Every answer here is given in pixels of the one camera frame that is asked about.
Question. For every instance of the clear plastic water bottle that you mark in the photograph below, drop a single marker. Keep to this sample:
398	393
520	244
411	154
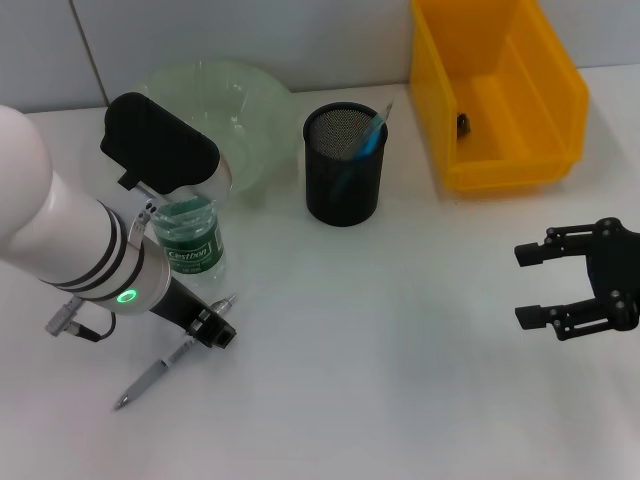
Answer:
190	255

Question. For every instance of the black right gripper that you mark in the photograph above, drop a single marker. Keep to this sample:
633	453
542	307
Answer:
617	270

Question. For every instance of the green plastic wrapper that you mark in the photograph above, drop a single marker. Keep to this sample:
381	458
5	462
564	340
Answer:
464	124

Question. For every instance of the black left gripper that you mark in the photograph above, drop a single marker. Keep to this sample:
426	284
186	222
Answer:
177	305

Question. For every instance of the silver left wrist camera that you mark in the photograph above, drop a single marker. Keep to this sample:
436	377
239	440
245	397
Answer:
155	145

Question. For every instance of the grey mechanical pen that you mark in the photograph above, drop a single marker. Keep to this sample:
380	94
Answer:
145	380

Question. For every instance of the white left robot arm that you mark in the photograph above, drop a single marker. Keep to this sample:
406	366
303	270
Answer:
50	225

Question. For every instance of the yellow plastic bin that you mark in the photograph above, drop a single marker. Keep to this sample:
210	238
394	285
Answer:
440	100

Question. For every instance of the blue scissors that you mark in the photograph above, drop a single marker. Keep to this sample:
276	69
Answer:
367	145

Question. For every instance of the green glass fruit plate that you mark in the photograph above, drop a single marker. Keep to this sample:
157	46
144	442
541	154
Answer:
250	110

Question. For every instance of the black mesh pen holder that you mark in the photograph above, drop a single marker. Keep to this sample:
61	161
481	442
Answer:
345	200

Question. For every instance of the clear plastic ruler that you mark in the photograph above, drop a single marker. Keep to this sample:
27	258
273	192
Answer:
385	114

